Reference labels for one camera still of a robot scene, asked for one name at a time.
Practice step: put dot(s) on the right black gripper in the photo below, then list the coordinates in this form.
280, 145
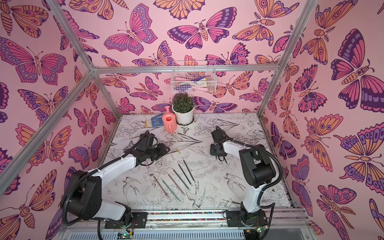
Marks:
217, 150

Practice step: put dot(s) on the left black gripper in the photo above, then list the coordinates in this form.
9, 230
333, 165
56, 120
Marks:
162, 149

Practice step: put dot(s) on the blue pencil with clear cap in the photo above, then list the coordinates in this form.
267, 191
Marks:
179, 177

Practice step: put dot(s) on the dark pencil with clear cap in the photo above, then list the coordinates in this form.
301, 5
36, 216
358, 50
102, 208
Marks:
189, 171

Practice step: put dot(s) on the red pencil with clear cap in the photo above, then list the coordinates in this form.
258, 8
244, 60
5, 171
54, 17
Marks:
175, 183

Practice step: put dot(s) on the green pencil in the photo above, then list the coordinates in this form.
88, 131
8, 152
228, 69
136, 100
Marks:
172, 191

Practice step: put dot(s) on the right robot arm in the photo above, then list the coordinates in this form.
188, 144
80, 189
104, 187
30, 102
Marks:
261, 171

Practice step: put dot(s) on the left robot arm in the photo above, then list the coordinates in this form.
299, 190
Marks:
82, 200

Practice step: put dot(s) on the blue seed packet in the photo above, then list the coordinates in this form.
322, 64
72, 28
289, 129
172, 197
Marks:
155, 122

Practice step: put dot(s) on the pink watering can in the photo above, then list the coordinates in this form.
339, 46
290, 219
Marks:
169, 121

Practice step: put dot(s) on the green plant in white pot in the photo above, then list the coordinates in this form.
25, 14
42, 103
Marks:
183, 108

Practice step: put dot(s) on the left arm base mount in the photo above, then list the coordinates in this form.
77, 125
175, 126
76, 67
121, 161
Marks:
133, 220

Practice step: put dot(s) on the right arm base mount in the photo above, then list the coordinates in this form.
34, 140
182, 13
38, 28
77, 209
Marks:
244, 219

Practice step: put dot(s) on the white wire wall basket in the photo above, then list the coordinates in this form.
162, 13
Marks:
194, 77

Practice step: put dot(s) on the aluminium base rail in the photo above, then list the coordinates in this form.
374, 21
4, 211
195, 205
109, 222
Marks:
220, 224

